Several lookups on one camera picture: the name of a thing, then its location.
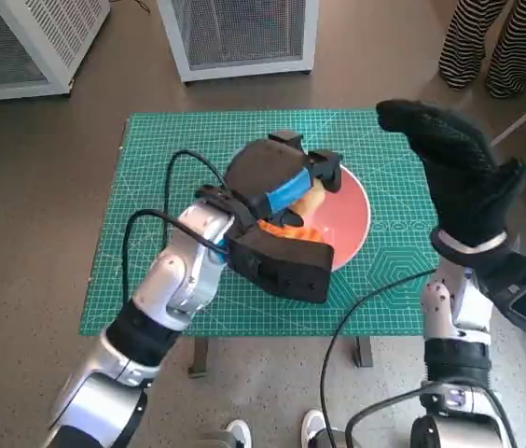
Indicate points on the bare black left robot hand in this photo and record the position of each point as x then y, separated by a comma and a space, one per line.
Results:
263, 172

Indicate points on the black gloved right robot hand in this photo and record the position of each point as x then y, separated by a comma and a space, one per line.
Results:
468, 182

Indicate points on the round toy bread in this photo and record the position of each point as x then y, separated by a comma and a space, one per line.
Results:
313, 201

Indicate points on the pink bowl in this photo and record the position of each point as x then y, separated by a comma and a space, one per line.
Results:
347, 214

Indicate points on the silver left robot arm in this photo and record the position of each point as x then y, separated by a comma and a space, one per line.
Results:
184, 270

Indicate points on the green cutting mat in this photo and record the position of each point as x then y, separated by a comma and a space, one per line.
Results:
151, 140

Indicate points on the person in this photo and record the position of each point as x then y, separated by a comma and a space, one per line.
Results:
466, 46

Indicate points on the white mesh cabinet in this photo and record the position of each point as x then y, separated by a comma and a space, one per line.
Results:
53, 28
239, 32

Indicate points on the dark table leg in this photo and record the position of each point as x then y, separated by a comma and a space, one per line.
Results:
200, 354
364, 352

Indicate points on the white shoe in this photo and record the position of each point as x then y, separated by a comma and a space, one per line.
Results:
239, 434
314, 427

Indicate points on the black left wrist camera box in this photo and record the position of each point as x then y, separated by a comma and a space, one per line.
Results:
286, 270

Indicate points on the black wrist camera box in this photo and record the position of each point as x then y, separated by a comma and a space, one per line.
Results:
524, 294
286, 270

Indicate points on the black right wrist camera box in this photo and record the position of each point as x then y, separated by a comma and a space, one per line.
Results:
524, 294

